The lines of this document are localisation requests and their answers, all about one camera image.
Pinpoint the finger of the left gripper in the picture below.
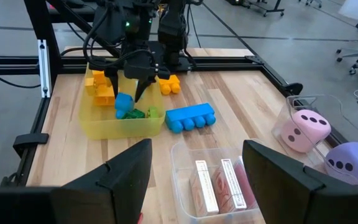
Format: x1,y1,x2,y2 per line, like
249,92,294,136
104,67,120,100
134,78,155,104

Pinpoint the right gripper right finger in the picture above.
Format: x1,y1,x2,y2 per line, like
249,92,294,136
242,139,358,224

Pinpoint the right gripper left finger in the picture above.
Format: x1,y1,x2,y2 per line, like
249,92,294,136
0,139,153,224

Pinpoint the large yellow toy brick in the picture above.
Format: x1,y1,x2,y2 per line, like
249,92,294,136
93,83,116,107

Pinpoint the blue rounded toy block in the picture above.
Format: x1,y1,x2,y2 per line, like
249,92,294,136
114,92,135,119

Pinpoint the dark green toy brick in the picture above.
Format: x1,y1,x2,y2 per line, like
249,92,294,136
121,108,145,120

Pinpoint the long blue toy brick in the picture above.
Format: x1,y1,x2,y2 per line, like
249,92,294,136
165,102,216,134

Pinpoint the pink foam die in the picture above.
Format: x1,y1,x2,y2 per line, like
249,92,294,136
280,108,332,153

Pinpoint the purple foam die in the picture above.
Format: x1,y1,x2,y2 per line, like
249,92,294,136
324,142,358,190

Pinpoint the black controller box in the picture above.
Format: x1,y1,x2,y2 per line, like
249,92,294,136
121,12,155,41

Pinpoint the yellow translucent plastic bin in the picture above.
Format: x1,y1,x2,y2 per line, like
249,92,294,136
78,63,167,141

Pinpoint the small clear plastic container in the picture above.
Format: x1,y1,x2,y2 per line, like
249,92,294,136
170,138,267,224

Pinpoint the large clear plastic bin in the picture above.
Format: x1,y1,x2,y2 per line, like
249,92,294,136
272,95,358,194

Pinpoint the black rolling stand base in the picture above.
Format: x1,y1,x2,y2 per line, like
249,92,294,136
246,0,285,18

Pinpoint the silver aluminium frame strip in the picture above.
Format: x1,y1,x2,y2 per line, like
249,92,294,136
37,39,52,98

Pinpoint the black metal table frame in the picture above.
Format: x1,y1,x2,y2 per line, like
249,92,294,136
0,0,354,187

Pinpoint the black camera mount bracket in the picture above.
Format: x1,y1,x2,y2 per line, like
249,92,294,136
12,133,50,156

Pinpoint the black cable clamp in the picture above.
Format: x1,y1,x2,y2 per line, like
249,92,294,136
283,82,304,96

